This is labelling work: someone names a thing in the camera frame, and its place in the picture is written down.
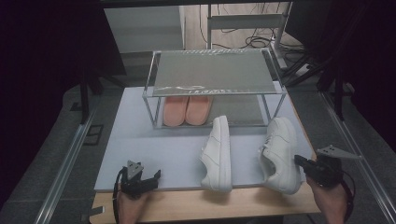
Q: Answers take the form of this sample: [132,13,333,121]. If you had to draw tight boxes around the black floor cables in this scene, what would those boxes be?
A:
[199,3,307,55]

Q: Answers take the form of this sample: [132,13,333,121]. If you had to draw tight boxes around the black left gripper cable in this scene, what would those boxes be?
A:
[111,167,125,224]

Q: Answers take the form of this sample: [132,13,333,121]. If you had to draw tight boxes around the black floor socket plate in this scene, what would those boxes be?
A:
[83,124,105,147]

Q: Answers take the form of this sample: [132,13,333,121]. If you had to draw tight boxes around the aluminium rail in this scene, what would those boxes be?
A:
[319,92,396,224]
[33,108,98,224]

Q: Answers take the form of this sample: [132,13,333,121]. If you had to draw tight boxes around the metal shoe rack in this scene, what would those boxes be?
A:
[142,47,288,130]

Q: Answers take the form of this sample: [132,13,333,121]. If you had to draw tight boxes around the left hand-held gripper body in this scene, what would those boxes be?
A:
[119,159,154,200]

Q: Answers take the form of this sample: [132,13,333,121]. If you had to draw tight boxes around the white cabinet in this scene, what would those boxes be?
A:
[103,5,185,54]

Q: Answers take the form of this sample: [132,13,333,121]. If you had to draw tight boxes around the white sneaker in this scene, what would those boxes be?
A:
[257,117,303,195]
[198,115,233,192]

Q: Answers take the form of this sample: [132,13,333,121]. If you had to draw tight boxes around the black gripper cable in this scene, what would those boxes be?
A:
[111,167,125,224]
[340,172,357,222]

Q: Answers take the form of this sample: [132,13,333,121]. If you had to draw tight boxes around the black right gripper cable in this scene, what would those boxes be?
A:
[340,172,357,222]

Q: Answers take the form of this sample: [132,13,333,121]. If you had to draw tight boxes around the black tripod legs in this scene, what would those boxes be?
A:
[282,54,354,122]

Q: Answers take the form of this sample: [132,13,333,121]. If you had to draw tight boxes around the pale grey mat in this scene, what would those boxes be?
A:
[93,81,314,191]

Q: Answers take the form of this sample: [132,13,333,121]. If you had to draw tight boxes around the person's left hand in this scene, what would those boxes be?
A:
[117,189,151,224]

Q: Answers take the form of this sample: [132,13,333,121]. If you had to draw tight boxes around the person's right hand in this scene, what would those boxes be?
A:
[305,175,350,224]

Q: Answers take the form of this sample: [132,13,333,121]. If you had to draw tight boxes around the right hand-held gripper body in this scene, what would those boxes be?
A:
[311,144,364,189]

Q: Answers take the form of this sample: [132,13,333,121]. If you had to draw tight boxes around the black stand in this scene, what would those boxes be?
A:
[78,66,127,125]

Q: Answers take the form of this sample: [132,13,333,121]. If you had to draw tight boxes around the pink slipper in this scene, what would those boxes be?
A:
[185,95,215,126]
[163,95,190,128]

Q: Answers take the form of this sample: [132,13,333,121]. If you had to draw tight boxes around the white metal stand frame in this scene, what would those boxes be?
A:
[205,1,294,70]

